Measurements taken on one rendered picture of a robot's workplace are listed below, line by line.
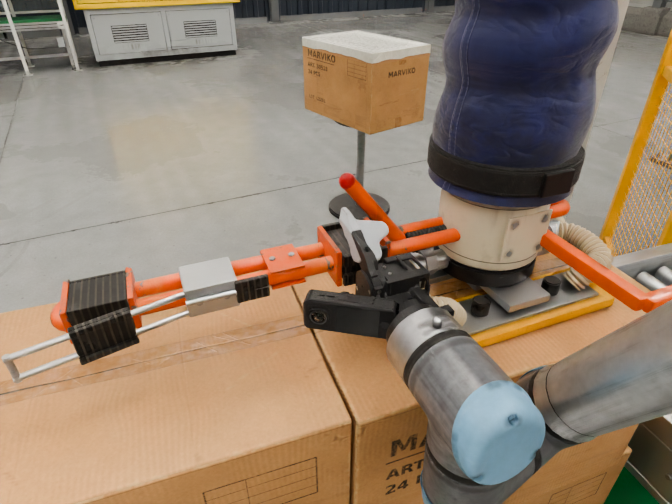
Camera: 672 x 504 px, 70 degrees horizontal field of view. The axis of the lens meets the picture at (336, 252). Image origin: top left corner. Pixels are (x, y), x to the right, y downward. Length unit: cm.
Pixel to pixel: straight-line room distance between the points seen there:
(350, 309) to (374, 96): 203
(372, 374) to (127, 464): 33
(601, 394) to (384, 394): 28
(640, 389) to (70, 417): 66
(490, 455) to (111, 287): 48
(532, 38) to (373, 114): 196
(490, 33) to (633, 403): 43
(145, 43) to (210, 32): 94
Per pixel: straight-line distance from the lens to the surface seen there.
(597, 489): 134
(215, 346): 77
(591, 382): 55
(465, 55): 68
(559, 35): 66
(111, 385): 77
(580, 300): 89
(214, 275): 66
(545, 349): 81
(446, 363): 50
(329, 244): 69
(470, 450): 47
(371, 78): 251
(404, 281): 61
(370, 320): 58
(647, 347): 50
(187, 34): 794
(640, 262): 186
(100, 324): 62
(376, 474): 77
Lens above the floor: 147
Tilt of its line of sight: 33 degrees down
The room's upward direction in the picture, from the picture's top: straight up
